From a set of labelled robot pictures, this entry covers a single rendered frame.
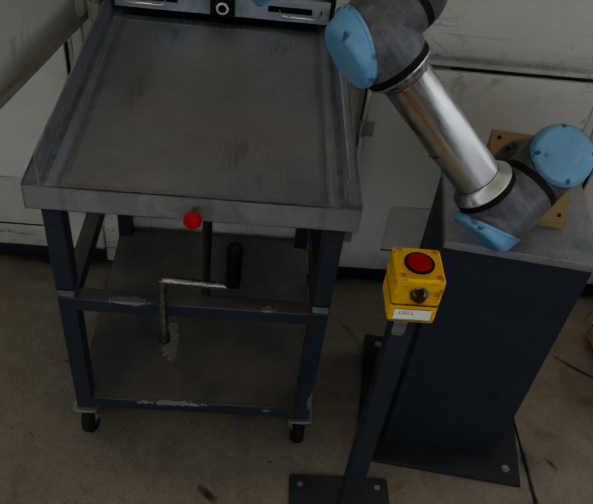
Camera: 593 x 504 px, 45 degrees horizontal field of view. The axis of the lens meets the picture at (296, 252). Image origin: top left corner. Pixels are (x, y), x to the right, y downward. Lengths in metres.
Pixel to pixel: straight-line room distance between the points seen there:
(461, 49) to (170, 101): 0.77
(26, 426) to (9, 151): 0.77
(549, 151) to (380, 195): 0.90
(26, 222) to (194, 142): 1.02
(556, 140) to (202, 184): 0.64
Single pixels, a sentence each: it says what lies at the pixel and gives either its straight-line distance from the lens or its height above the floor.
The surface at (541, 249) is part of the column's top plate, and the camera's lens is 1.52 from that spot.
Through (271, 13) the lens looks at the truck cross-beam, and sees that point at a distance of 1.90.
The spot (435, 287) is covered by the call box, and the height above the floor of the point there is 0.89.
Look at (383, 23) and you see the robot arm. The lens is 1.13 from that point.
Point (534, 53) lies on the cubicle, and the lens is 1.99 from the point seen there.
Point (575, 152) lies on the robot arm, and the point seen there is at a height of 1.00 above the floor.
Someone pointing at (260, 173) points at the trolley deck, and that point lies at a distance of 1.38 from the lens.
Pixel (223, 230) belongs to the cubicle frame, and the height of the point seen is 0.17.
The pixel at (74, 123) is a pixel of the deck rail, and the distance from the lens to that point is 1.51.
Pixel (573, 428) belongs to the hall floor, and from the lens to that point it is 2.25.
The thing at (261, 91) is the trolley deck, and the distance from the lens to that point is 1.63.
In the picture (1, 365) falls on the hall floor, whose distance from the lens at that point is 2.19.
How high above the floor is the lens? 1.67
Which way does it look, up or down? 43 degrees down
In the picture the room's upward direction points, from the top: 8 degrees clockwise
